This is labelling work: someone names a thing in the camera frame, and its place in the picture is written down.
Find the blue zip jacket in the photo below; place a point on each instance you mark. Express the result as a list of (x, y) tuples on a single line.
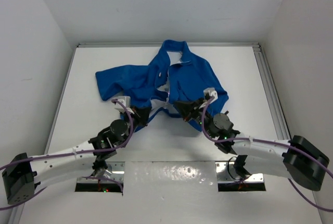
[(174, 74)]

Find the metal base plate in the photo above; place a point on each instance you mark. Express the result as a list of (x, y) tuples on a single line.
[(171, 172)]

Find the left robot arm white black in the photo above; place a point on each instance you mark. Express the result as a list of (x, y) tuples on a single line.
[(24, 175)]

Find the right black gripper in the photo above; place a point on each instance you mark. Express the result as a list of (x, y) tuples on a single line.
[(189, 109)]

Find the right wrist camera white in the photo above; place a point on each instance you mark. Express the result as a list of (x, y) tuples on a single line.
[(210, 93)]

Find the aluminium frame rail right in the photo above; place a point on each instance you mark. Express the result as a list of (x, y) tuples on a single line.
[(276, 110)]

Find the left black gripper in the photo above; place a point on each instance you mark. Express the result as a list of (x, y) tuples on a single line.
[(141, 114)]

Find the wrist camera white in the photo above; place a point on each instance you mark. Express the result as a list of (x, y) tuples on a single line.
[(122, 102), (210, 93)]

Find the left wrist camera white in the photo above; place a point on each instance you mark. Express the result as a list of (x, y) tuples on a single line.
[(122, 102)]

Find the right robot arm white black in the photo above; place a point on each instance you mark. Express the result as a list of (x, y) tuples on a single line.
[(296, 159)]

